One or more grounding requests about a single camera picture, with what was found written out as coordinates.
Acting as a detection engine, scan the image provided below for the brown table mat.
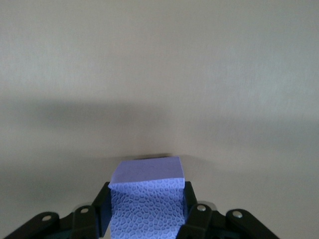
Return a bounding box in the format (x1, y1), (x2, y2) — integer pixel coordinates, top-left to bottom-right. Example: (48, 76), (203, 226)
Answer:
(0, 0), (319, 239)

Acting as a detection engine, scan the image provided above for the purple foam cube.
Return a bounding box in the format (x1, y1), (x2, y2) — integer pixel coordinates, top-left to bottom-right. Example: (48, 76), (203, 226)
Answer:
(108, 156), (186, 239)

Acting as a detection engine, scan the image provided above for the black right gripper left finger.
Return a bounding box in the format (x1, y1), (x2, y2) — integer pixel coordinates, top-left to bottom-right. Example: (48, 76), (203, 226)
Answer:
(3, 181), (112, 239)

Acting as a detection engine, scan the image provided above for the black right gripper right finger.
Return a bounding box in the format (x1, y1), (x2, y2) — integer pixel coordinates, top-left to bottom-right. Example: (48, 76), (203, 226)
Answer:
(176, 181), (281, 239)

